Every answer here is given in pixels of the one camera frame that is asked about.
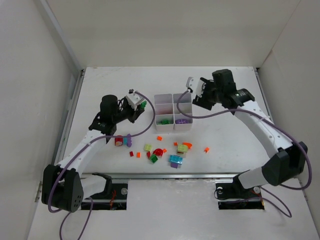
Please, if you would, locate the blue lego brick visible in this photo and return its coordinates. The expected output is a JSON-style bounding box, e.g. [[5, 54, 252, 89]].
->
[[168, 155, 183, 165]]

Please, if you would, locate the orange teardrop lego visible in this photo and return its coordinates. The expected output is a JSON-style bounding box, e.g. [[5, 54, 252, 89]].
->
[[182, 142, 193, 149]]

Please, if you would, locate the green lego brick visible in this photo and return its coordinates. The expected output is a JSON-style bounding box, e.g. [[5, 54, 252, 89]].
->
[[149, 154, 159, 164], [161, 119, 170, 125]]

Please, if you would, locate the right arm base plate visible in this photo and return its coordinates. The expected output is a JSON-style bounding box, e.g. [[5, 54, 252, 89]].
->
[[214, 182, 265, 210]]

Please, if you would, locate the metal rail front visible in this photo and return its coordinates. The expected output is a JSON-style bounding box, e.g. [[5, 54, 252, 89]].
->
[[77, 172, 241, 180]]

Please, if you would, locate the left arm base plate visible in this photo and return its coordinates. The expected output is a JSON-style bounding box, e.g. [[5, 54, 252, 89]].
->
[[91, 182, 128, 211]]

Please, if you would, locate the green lego plate piece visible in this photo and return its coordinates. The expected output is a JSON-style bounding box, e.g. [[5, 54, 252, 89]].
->
[[139, 100, 147, 110]]

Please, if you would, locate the red cylinder lego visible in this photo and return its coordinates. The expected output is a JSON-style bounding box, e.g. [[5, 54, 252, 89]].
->
[[114, 136, 124, 147]]

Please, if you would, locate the purple flower lego piece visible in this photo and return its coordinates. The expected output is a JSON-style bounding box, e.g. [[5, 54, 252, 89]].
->
[[123, 134, 132, 148]]

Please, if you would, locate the red dome lego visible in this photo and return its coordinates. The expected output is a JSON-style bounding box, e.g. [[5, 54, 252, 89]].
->
[[153, 148, 164, 158]]

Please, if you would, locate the purple lego under blue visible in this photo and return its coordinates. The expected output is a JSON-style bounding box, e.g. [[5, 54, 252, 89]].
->
[[170, 162, 181, 169]]

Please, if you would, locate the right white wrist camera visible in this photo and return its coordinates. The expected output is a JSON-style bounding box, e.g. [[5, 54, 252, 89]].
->
[[185, 77, 206, 98]]

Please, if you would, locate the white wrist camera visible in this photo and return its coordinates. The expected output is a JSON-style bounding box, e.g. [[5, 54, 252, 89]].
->
[[125, 92, 144, 111], [185, 77, 206, 98]]

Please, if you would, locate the lime pink lego brick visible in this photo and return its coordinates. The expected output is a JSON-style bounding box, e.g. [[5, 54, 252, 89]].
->
[[176, 144, 189, 155]]

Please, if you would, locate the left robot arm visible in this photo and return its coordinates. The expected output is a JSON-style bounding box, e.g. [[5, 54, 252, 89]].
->
[[41, 91, 146, 213]]

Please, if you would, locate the left white compartment tray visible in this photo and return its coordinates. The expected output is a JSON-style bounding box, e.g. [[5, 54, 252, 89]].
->
[[154, 93, 174, 132]]

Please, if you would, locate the right white compartment tray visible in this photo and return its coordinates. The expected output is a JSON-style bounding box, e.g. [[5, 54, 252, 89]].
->
[[173, 92, 193, 131]]

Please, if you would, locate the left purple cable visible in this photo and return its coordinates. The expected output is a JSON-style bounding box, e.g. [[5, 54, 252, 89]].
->
[[47, 88, 157, 240]]

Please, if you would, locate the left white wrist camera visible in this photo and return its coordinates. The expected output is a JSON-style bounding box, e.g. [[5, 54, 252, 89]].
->
[[125, 92, 144, 111]]

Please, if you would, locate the white compartment tray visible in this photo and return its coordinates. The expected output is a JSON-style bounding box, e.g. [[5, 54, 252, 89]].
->
[[173, 92, 193, 131], [154, 93, 174, 132]]

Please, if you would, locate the purple lego block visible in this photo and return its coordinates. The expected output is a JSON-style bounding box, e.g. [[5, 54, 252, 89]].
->
[[175, 118, 188, 125]]

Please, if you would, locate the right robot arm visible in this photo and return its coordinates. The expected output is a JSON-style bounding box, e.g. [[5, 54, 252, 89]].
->
[[186, 69, 312, 199]]

